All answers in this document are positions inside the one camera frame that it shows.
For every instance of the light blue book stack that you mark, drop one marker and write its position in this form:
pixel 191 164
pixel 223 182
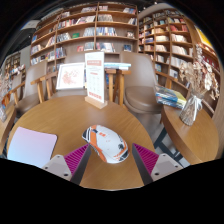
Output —
pixel 116 65

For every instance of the white orange black computer mouse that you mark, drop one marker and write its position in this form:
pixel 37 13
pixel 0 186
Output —
pixel 106 143

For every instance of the white red sign, wooden base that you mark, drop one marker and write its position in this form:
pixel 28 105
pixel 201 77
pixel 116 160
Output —
pixel 95 76

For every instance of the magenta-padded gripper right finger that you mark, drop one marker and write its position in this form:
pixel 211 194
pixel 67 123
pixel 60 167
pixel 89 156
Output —
pixel 146 159

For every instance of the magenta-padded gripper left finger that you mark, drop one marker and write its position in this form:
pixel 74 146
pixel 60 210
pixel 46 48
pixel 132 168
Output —
pixel 77 159

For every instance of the wide wooden bookshelf unit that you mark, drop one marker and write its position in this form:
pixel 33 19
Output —
pixel 90 26

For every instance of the beige chair with wooden arms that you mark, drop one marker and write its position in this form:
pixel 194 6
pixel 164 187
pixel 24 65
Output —
pixel 31 83
pixel 71 57
pixel 140 76

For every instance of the curved wooden bookshelf unit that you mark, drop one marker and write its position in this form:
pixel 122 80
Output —
pixel 170 40

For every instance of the round wooden side table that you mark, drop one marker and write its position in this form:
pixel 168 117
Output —
pixel 193 140
pixel 6 126

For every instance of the glass vase, beige dried flowers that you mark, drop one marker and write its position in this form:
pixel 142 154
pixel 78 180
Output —
pixel 191 108

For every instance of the white framed red print picture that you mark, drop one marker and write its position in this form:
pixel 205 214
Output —
pixel 70 76

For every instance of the small distant wooden bookshelf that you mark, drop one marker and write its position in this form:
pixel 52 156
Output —
pixel 15 65

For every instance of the blue yellow book stack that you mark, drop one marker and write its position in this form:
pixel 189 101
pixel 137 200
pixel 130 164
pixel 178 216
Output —
pixel 170 96

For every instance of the pale lilac mouse pad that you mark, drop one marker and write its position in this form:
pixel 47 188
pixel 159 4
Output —
pixel 30 146

